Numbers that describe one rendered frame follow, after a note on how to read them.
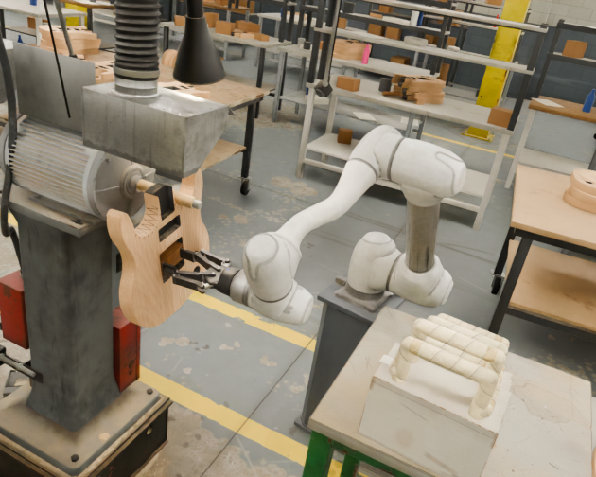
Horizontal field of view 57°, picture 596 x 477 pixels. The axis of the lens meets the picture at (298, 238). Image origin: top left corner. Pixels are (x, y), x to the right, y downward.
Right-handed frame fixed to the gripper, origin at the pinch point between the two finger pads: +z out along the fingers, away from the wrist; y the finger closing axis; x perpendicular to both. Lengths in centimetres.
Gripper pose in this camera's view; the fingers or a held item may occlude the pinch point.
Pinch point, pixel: (173, 259)
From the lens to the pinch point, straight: 155.2
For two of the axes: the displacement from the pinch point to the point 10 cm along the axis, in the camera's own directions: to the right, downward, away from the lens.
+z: -9.0, -2.9, 3.3
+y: 4.4, -5.0, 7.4
